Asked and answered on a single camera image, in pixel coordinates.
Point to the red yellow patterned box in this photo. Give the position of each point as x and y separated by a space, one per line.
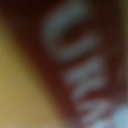
83 66

